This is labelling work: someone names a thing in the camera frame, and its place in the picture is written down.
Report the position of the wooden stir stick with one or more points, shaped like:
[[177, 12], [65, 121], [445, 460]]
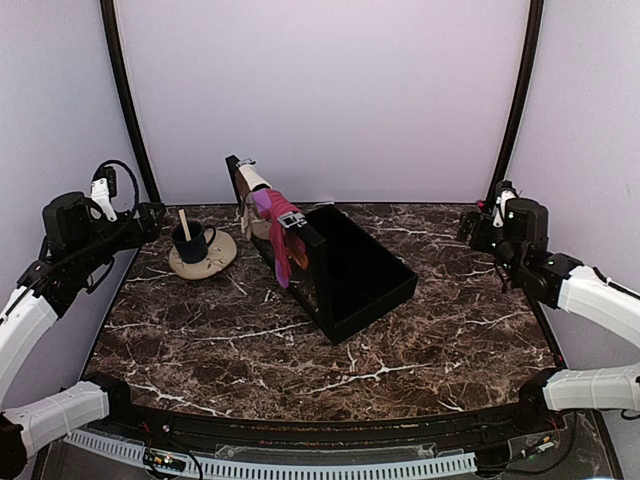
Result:
[[185, 225]]

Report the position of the black front rail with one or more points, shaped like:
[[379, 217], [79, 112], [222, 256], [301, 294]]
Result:
[[486, 429]]

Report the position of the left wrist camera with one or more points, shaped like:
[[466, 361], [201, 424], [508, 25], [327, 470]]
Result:
[[103, 189]]

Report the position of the cream brown sock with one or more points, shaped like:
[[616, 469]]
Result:
[[248, 181]]

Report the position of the green circuit board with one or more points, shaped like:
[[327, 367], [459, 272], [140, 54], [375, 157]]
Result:
[[158, 460]]

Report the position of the magenta purple sock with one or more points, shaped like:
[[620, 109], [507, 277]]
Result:
[[271, 204]]

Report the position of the white cable duct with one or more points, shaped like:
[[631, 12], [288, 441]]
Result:
[[243, 462]]

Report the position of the dark blue mug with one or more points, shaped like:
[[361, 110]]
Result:
[[197, 249]]

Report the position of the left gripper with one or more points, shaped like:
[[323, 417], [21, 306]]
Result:
[[150, 231]]

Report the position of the black frame post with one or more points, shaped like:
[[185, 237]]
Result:
[[521, 89], [124, 92]]

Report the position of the right black frame post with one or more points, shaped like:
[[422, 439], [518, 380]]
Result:
[[521, 89]]

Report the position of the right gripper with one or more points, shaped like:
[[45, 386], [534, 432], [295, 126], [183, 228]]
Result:
[[479, 241]]

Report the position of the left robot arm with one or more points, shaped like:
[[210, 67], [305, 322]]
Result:
[[81, 235]]

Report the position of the left black frame post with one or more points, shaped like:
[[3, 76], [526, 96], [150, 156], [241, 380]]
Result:
[[124, 92]]

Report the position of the beige ceramic saucer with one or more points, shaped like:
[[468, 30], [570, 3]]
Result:
[[208, 252]]

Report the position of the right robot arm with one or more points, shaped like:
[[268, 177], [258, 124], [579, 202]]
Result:
[[516, 235]]

